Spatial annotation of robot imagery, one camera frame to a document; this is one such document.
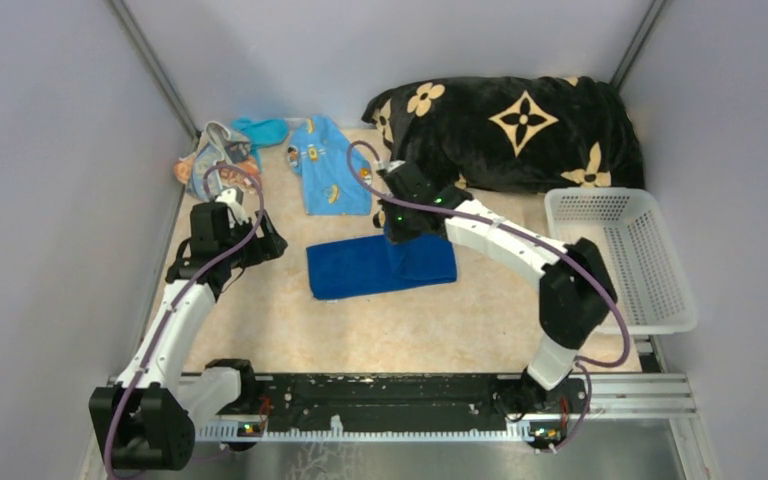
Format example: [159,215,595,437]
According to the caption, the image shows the dark blue towel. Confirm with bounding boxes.
[306,234,458,301]

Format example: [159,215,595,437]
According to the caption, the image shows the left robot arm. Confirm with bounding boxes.
[89,200,288,478]

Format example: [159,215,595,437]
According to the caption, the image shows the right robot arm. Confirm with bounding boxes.
[379,162,618,412]

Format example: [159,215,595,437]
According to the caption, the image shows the grey orange printed cloth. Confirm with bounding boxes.
[172,121,263,201]

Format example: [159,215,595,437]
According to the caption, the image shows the light blue printed towel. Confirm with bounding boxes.
[286,115,371,216]

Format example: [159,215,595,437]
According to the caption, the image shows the teal small cloth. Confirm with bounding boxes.
[231,117,289,169]

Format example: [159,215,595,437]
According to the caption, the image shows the black floral plush blanket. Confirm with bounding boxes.
[361,76,645,194]

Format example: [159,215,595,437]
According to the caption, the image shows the white plastic basket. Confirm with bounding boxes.
[544,188,699,336]

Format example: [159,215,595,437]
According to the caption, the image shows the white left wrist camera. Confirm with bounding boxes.
[214,186,250,227]

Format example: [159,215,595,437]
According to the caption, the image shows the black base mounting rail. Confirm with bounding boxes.
[196,373,588,448]

